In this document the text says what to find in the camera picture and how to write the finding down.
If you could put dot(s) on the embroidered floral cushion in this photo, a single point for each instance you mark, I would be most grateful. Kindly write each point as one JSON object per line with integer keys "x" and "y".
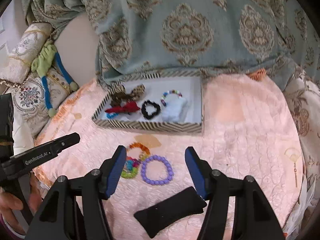
{"x": 29, "y": 101}

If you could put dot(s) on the leopard print hair bow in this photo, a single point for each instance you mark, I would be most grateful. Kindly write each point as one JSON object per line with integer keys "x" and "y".
{"x": 121, "y": 95}

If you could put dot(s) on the black velvet pouch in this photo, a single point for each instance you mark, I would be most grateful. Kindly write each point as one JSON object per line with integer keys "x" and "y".
{"x": 163, "y": 214}

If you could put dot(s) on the green blue plush toy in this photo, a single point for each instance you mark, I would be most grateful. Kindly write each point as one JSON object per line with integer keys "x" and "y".
{"x": 42, "y": 64}

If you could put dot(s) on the person's left hand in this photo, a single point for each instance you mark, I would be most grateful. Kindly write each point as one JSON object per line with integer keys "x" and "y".
{"x": 10, "y": 203}

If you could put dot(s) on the beige pillow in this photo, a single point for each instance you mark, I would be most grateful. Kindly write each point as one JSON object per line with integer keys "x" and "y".
{"x": 77, "y": 45}

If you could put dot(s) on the striped cardboard tray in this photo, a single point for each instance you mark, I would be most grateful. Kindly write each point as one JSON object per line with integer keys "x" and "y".
{"x": 157, "y": 87}

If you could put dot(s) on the pink satin quilted cover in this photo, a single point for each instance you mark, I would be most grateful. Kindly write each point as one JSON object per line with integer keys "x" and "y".
{"x": 247, "y": 129}

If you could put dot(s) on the gold fan tassel earring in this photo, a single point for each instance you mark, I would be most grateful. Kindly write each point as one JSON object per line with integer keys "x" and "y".
{"x": 293, "y": 154}

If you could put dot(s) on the teal damask blanket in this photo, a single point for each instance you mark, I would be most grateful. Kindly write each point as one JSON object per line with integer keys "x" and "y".
{"x": 210, "y": 36}

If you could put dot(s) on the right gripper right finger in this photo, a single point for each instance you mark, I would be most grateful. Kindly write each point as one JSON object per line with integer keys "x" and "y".
{"x": 254, "y": 217}

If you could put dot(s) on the red velvet hair bow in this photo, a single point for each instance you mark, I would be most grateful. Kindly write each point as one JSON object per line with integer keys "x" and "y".
{"x": 130, "y": 107}

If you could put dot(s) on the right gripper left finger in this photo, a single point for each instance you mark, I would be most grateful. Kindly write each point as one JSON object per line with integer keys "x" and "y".
{"x": 73, "y": 208}

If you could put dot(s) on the cream bolster pillow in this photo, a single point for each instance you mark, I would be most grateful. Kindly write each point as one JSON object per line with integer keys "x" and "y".
{"x": 18, "y": 62}

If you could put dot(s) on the white fluffy scrunchie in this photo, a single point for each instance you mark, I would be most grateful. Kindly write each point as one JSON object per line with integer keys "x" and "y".
{"x": 174, "y": 109}

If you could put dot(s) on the black scrunchie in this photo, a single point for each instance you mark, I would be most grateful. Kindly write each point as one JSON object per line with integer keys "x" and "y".
{"x": 150, "y": 109}

